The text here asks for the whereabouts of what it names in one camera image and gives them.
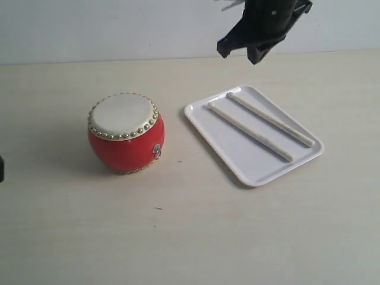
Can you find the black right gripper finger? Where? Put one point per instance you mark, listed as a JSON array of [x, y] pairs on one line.
[[240, 36], [262, 50]]

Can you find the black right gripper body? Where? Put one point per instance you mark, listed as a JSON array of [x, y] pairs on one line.
[[266, 23]]

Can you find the white drumstick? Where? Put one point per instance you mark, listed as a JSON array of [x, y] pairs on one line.
[[272, 120], [251, 132]]

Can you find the small red drum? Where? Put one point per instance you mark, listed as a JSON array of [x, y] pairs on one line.
[[126, 131]]

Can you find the white rectangular plastic tray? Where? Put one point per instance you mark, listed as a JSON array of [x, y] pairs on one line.
[[251, 162]]

